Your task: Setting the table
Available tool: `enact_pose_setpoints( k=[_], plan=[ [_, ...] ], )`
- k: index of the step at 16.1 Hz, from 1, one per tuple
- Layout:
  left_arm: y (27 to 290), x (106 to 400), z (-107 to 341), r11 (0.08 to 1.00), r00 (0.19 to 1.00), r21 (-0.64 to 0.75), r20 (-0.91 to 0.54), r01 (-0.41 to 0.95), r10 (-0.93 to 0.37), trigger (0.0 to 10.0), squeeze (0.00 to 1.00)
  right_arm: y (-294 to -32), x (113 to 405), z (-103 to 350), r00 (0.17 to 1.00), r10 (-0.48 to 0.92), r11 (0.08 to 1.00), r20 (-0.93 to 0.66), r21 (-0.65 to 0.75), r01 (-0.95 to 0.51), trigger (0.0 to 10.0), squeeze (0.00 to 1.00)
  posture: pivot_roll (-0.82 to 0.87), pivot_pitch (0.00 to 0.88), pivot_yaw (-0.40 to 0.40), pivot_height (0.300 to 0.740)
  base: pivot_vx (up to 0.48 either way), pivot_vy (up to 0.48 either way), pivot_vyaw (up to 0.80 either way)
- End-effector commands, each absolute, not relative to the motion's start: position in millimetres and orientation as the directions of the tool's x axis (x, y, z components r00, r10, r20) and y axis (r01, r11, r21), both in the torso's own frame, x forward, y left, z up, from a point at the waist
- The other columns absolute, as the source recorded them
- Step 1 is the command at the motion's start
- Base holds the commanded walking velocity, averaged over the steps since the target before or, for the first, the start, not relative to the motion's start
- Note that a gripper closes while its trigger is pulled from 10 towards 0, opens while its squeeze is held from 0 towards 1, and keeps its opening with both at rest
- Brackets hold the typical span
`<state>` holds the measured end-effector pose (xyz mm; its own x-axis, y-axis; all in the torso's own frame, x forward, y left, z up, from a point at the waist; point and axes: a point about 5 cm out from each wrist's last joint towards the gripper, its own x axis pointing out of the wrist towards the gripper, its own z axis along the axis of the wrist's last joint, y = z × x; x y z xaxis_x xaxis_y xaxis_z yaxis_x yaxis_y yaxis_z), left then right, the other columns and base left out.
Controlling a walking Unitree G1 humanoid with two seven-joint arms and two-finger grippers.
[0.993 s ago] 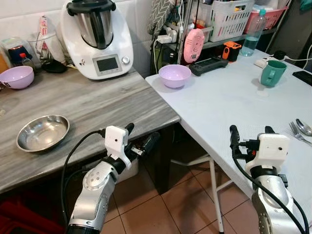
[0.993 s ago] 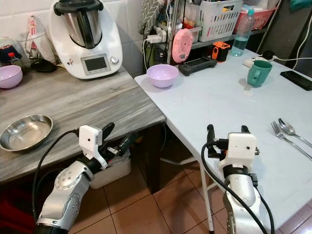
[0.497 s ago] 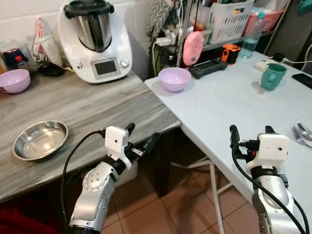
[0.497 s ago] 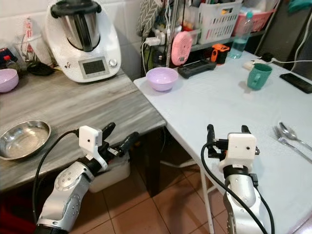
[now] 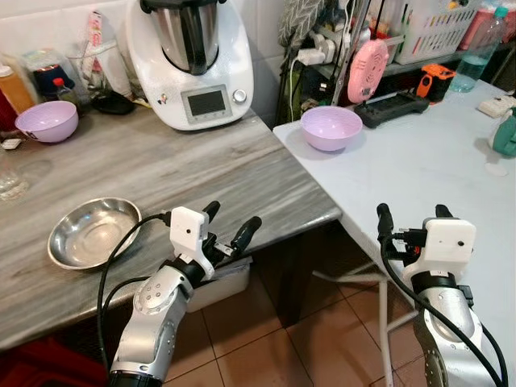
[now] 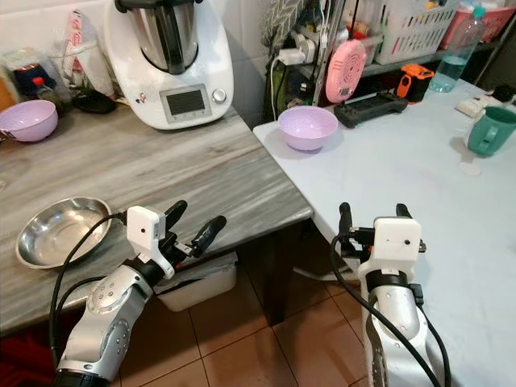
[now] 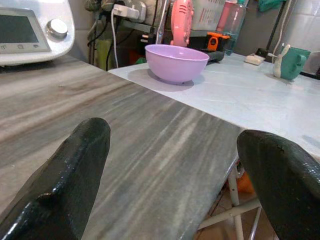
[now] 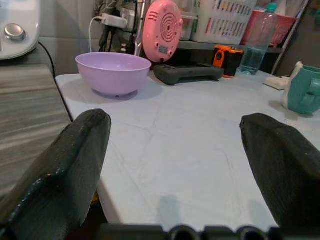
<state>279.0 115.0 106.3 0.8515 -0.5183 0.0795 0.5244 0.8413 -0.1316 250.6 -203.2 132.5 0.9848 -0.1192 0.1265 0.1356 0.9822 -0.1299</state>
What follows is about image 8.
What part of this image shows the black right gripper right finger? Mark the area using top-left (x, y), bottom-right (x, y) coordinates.
top-left (239, 112), bottom-right (320, 240)

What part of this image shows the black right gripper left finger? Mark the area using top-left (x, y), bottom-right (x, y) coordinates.
top-left (0, 108), bottom-right (112, 240)

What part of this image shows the teal and white mug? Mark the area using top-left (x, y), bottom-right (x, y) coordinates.
top-left (282, 61), bottom-right (320, 116)

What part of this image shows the purple plastic bowl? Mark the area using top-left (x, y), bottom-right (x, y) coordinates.
top-left (75, 52), bottom-right (152, 98)

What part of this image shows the clear plastic water bottle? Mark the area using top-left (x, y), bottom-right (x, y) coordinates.
top-left (239, 11), bottom-right (272, 76)

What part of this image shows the orange and black device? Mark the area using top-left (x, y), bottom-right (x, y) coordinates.
top-left (213, 45), bottom-right (245, 79)

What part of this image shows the pink plastic basket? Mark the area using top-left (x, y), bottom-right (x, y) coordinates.
top-left (241, 10), bottom-right (297, 48)

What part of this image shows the black handheld controller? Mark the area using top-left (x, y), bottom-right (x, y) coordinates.
top-left (152, 63), bottom-right (225, 86)

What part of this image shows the grey metal shelf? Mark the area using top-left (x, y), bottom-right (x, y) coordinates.
top-left (177, 40), bottom-right (283, 54)

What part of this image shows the white plastic basket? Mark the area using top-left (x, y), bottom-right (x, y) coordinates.
top-left (191, 0), bottom-right (258, 46)

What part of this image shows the white kitchen appliance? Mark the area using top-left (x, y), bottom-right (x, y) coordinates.
top-left (0, 0), bottom-right (42, 61)

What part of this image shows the white charger adapter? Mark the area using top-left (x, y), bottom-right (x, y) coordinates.
top-left (101, 13), bottom-right (128, 28)

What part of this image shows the clear plastic container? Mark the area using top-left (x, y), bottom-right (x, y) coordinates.
top-left (179, 11), bottom-right (199, 42)

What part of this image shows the pink round appliance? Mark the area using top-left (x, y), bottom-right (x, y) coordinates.
top-left (141, 0), bottom-right (184, 63)

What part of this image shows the black power cable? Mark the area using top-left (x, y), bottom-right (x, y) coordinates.
top-left (37, 40), bottom-right (56, 77)

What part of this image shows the white charger cable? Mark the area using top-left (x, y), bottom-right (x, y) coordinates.
top-left (89, 16), bottom-right (103, 53)

